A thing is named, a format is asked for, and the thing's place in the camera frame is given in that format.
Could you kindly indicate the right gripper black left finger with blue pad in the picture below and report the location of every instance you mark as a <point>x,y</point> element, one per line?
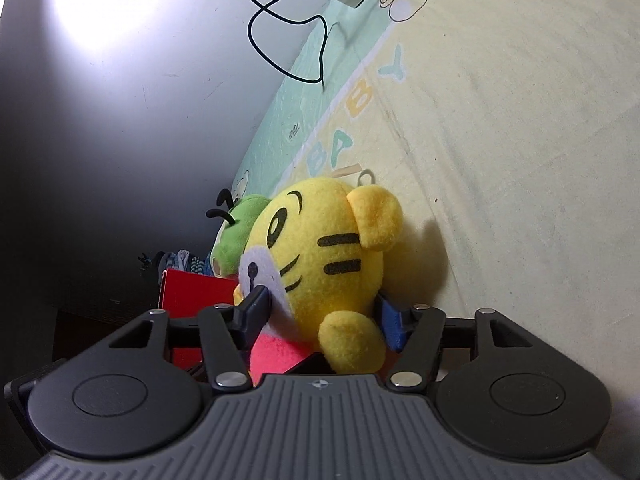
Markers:
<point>249,318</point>

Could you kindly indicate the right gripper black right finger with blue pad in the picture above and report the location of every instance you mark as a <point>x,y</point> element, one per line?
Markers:
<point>417,338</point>

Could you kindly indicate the green frog plush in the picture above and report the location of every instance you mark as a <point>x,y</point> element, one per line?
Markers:
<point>238,216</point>

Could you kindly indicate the yellow tiger plush pink shirt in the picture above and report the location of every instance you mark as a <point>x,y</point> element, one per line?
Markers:
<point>319,247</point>

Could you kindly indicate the red cardboard box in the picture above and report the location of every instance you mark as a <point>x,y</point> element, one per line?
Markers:
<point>195,304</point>

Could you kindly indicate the pile of folded clothes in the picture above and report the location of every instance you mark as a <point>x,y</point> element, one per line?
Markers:
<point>152,268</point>

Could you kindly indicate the pastel baby print blanket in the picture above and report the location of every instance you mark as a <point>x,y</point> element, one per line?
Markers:
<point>509,131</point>

